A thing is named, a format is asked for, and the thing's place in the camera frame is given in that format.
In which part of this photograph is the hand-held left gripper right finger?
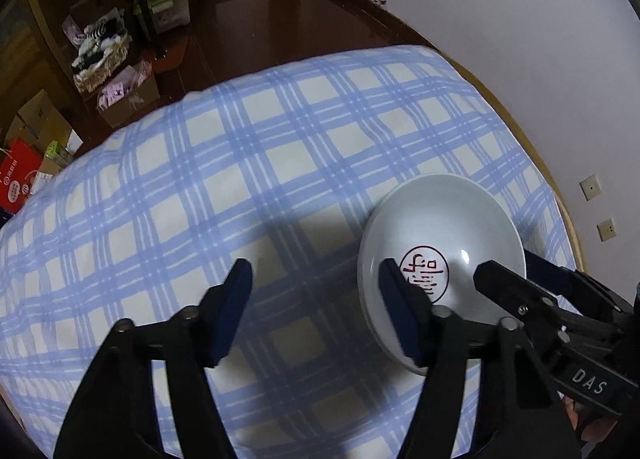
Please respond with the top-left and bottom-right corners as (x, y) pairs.
(378, 259), (584, 459)

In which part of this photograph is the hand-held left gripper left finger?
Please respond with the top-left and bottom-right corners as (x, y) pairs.
(52, 259), (254, 459)

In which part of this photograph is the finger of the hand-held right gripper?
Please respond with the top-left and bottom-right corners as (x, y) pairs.
(472, 261), (582, 366)
(524, 251), (637, 328)

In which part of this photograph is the red patterned porcelain bowl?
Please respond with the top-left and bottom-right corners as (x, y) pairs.
(358, 174), (526, 376)

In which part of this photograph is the person's right hand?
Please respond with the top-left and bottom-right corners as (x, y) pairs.
(562, 396), (619, 448)

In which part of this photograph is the blue plaid blanket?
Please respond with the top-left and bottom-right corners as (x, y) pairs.
(0, 45), (577, 459)

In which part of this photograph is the cardboard box of pink items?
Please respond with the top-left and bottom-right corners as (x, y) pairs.
(97, 61), (161, 129)

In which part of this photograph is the small green box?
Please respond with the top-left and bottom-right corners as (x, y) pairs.
(45, 140), (71, 165)

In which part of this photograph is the red paper bag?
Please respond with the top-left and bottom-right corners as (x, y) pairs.
(0, 139), (47, 216)

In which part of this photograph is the brown cardboard box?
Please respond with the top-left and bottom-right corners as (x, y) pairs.
(17, 89), (84, 156)

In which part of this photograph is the woven basket of socks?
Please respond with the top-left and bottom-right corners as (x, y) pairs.
(72, 9), (134, 92)

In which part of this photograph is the clear storage box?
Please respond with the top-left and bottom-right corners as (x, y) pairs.
(147, 0), (191, 35)

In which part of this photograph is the small folding table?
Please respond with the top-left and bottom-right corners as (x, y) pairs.
(70, 0), (191, 43)

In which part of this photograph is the wooden corner shelf unit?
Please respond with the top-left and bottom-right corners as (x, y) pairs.
(20, 0), (126, 107)

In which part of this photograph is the single hole wall plate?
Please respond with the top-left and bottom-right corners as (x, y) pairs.
(579, 173), (601, 201)

